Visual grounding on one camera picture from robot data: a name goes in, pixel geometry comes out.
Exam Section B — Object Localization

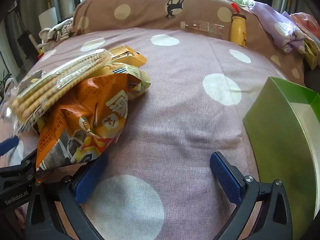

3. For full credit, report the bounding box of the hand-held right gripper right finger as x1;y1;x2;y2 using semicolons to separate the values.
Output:
210;151;293;240

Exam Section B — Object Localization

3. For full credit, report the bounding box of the potted plant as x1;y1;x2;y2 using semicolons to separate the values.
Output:
0;69;12;98

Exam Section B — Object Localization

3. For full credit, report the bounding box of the brown polka-dot pillow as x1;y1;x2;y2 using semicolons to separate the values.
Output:
74;0;265;48

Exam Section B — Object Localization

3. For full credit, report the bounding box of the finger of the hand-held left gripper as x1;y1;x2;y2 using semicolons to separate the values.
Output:
0;151;38;180
0;135;19;156

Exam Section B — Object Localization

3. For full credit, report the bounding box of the pink orange cloth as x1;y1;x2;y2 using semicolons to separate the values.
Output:
291;12;320;40

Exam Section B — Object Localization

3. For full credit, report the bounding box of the striped cloth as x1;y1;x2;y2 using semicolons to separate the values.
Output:
39;17;75;44

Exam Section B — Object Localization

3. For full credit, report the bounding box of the pink polka-dot bedsheet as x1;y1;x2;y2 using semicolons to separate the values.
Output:
0;27;320;240

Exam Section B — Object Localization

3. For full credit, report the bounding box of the dark grey sofa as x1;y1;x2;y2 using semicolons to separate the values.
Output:
304;66;320;90

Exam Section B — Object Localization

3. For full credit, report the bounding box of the green cardboard box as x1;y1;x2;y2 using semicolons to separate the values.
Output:
242;76;320;240

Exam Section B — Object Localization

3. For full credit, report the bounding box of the pale yellow snack packet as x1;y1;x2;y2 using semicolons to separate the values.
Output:
125;70;152;98

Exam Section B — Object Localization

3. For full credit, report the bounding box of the clear biscuit packet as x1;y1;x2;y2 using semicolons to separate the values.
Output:
7;49;112;133

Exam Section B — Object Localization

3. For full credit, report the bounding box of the yellow printed cloth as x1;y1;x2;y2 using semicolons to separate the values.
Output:
304;39;320;69

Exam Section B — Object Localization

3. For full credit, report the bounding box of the orange chip bag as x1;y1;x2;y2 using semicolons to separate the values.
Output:
35;64;142;183

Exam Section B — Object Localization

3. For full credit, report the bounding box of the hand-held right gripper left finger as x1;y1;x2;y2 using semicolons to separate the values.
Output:
26;152;109;240

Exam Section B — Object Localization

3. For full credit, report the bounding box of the yellow bottle with red strap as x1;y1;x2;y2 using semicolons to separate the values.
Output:
229;2;248;47

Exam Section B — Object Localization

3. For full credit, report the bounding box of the yellow orange snack packet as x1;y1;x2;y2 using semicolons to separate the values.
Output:
109;44;147;68

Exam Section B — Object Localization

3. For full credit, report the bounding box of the clear plastic bottle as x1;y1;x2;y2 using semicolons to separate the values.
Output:
180;21;225;37

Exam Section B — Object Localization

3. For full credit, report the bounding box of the purple polka-dot cloth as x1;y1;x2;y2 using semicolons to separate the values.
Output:
250;2;315;53

